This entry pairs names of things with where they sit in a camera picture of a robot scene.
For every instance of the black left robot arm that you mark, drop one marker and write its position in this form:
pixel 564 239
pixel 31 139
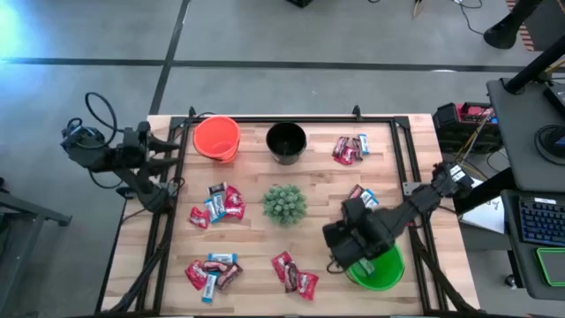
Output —
pixel 141 183

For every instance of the green edged black pad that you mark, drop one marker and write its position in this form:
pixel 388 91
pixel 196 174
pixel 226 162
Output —
pixel 552 265

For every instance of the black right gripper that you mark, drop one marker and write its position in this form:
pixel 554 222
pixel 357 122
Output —
pixel 357 238

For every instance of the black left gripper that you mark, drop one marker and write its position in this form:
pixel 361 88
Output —
pixel 134 152

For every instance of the red black power supply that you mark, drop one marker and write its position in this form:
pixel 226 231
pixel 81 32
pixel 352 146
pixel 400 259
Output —
pixel 463 126

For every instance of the white paper sheet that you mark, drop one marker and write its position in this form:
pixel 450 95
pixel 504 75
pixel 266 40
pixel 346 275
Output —
pixel 485 216

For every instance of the black stand leg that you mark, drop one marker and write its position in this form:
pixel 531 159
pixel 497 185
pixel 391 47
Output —
pixel 503 33

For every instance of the orange pumpkin face bucket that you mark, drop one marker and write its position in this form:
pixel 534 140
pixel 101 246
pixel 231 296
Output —
pixel 216 137

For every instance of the dark grey keyboard shelf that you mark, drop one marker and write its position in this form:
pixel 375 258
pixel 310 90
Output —
pixel 516 265

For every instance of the black metal table frame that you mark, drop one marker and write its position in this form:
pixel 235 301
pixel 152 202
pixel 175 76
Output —
pixel 309 119

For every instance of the black diagonal strut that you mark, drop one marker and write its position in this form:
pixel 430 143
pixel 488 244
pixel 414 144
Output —
pixel 483 193

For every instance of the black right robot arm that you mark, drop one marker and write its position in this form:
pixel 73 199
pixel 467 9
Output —
pixel 419 203

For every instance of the grey metal stand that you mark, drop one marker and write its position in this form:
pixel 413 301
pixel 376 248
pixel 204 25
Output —
pixel 26 216

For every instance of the black backlit keyboard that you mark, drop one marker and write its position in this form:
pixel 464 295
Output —
pixel 543 221

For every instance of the black plastic bucket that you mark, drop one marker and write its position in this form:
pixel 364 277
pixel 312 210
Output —
pixel 286 141

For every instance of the black stand pole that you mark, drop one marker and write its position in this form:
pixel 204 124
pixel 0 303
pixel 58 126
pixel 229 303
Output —
pixel 534 66

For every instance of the green plant in grey pot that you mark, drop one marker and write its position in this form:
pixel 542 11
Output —
pixel 284 205

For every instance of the grey desk top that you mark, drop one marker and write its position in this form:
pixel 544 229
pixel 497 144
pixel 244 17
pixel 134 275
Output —
pixel 516 132

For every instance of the small black frame clamp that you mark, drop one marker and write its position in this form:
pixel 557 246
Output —
pixel 191 112
pixel 356 112

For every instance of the black round desk device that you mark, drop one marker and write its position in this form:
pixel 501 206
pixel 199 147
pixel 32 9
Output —
pixel 552 141

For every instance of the grey mounting plate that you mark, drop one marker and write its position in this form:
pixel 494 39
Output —
pixel 412 188

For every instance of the green plastic bucket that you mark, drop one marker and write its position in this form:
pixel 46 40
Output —
pixel 388 274

